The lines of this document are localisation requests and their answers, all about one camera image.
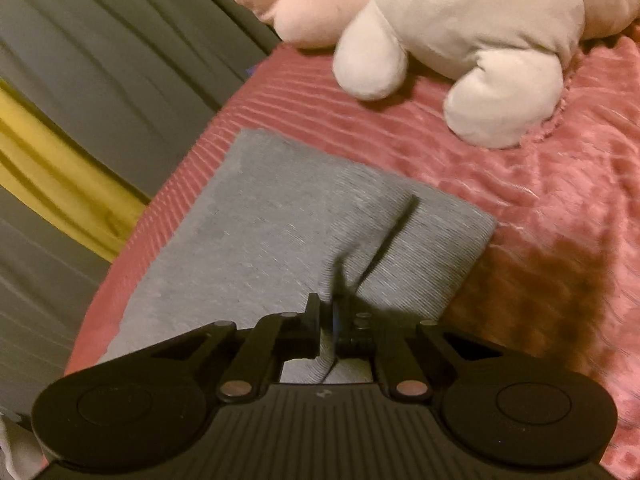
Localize grey sweat pants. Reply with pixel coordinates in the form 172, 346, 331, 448
105, 130, 497, 360

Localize pink ribbed bed blanket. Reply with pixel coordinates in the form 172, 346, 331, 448
67, 26, 639, 479

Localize yellow curtain strip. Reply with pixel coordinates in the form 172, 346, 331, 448
1, 81, 150, 262

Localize grey curtain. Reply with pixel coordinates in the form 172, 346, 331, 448
1, 0, 278, 417

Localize white plush toy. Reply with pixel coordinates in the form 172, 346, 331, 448
234, 0, 639, 148

